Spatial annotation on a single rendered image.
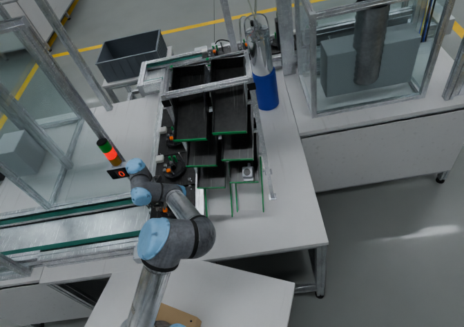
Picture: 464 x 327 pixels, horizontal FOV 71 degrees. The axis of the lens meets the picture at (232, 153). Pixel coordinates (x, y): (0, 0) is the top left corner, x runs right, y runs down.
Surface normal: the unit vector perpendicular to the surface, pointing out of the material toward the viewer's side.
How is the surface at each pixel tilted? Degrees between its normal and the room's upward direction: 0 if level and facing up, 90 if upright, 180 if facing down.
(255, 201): 45
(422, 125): 90
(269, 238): 0
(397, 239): 0
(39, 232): 0
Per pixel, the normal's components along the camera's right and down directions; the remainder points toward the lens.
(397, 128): 0.06, 0.75
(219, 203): -0.22, 0.09
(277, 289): -0.19, -0.64
